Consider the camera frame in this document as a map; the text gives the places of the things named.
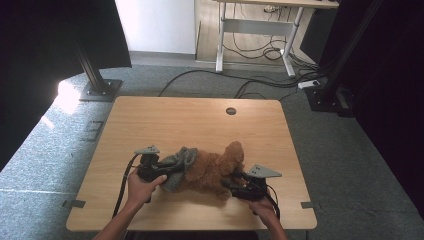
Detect hand-held gripper black cable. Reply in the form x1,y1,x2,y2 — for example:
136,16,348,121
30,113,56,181
112,154,140,218
264,184,281,220

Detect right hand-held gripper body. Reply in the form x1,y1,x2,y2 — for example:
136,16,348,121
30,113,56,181
229,163,283,202

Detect left hand-held gripper black cable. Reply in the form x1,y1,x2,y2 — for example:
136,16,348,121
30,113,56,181
112,154,140,218

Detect white desk frame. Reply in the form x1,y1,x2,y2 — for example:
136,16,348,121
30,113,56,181
213,0,340,79

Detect bundle of black cables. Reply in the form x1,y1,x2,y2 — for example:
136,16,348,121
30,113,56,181
222,31,292,62

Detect person's right hand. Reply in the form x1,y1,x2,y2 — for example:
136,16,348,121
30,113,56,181
247,196,280,228

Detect white power strip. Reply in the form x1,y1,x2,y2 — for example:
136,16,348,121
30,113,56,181
297,79,321,90

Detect grey terry towel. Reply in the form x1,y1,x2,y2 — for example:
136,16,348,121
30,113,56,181
159,146,200,193

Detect long black floor cable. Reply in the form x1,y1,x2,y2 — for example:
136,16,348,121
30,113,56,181
157,69,303,98

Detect person's left hand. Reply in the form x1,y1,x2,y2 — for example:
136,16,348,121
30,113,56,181
127,167,168,210

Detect black metal stand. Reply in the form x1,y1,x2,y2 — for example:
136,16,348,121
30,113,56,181
70,31,124,103
304,0,384,118

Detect right hand-held gripper black cable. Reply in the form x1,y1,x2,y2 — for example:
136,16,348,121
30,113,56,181
264,184,281,220

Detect grey tape strip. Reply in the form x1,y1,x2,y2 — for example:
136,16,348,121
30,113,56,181
62,199,87,210
300,200,323,210

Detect brown plush teddy bear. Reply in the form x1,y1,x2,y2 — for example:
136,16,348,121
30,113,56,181
181,140,246,201

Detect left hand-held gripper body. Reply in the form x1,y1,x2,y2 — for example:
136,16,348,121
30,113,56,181
133,144,178,183

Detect black curtain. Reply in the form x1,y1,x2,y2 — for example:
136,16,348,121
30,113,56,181
318,0,424,219
0,0,133,171

